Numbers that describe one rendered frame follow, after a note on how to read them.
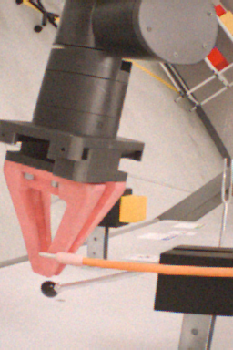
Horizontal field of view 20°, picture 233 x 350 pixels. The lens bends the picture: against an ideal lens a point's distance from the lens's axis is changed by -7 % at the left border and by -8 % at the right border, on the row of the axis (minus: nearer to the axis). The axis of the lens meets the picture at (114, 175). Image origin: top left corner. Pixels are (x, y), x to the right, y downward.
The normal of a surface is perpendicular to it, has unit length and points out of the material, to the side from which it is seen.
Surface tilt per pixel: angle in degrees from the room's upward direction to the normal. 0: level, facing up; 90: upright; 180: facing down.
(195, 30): 57
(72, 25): 103
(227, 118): 90
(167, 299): 92
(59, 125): 87
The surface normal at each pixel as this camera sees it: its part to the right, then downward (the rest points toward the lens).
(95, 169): 0.90, 0.23
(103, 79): 0.39, 0.18
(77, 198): -0.44, 0.36
